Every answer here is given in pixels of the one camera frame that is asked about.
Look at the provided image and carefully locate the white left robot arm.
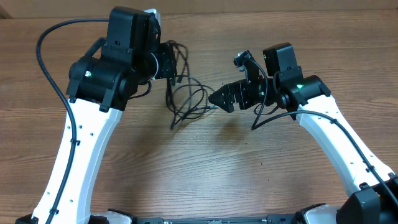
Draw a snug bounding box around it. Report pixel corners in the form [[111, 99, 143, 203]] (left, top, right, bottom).
[[17, 6, 177, 223]]

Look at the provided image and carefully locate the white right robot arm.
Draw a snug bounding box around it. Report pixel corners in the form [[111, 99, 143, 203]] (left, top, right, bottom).
[[209, 43, 397, 223]]

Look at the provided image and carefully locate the black USB cable silver plug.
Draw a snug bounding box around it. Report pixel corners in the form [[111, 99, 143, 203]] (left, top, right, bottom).
[[165, 40, 211, 129]]

